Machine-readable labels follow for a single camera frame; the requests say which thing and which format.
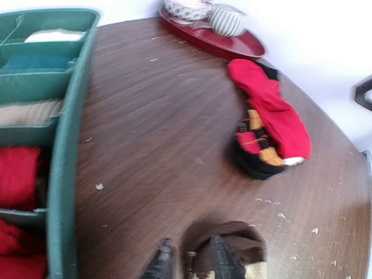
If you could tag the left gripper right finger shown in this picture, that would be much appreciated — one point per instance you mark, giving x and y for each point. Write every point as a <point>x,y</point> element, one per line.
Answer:
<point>225,264</point>

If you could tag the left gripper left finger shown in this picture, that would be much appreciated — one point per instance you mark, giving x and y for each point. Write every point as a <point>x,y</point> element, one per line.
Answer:
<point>161,265</point>

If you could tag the brown argyle sock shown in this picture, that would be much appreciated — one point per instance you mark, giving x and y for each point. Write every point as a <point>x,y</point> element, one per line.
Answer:
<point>232,249</point>

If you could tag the red snowflake sock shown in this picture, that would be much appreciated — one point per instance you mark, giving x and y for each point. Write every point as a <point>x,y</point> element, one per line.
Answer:
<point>23,255</point>

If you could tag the green compartment tray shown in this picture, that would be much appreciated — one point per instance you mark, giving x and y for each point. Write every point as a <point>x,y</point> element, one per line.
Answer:
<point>54,218</point>

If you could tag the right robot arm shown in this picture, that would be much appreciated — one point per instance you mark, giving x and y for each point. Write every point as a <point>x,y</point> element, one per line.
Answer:
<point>361,93</point>

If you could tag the black red argyle sock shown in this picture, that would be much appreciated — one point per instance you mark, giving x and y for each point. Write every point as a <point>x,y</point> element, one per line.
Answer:
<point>253,147</point>

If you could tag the red sock with white cuff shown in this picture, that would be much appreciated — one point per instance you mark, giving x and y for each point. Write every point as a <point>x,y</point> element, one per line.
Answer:
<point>278,117</point>

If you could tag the red cloth in tray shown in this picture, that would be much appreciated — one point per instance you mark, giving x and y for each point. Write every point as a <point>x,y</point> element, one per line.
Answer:
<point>19,171</point>

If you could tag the cream cloth in tray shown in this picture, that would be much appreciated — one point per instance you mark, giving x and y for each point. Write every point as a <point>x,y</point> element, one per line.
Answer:
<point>30,114</point>

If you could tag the red round plate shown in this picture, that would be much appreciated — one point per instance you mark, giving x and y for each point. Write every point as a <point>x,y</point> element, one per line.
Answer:
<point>246,46</point>

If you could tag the teal cloth in tray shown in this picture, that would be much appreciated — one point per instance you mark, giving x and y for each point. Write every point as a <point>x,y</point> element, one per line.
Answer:
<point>36,62</point>

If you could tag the striped ceramic cup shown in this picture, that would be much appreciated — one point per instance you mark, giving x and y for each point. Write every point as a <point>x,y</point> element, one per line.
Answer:
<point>227,21</point>

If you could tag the white cloth in tray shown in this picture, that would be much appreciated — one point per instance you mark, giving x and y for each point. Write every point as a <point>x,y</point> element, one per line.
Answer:
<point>55,36</point>

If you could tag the white patterned bowl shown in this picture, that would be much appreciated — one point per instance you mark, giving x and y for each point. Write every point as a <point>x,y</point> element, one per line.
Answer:
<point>188,10</point>

